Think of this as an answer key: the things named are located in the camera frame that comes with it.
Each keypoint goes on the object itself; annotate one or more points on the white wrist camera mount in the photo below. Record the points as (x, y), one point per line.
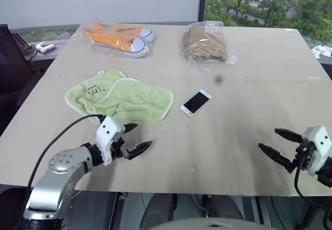
(320, 141)
(106, 134)

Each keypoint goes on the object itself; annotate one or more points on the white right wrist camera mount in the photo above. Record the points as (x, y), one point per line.
(320, 141)

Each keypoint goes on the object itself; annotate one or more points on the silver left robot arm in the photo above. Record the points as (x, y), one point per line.
(59, 162)

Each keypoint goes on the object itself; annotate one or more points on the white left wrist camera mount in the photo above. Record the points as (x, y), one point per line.
(106, 134)

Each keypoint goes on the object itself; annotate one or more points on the crumpled white plastic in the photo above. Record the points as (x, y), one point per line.
(323, 51)

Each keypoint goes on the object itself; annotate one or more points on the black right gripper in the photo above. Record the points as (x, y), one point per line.
(302, 152)

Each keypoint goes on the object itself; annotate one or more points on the brown folded fabric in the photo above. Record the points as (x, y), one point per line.
(205, 45)

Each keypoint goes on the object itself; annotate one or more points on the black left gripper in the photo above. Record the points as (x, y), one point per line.
(118, 149)

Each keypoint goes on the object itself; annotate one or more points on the white power strip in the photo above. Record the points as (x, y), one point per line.
(45, 47)

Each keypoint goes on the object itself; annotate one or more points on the dark rounded shape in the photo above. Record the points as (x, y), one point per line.
(158, 209)
(225, 206)

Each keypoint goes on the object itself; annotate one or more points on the clear plastic shoe bag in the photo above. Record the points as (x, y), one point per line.
(88, 27)

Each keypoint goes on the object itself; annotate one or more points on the orange canvas sneaker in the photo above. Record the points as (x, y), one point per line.
(111, 40)
(129, 30)

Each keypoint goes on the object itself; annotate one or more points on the clear plastic fabric bag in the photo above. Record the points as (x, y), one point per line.
(230, 58)

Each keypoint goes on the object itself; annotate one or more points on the white smartphone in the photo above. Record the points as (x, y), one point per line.
(195, 102)

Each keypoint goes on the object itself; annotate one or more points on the green terry towel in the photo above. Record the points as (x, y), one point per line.
(129, 97)

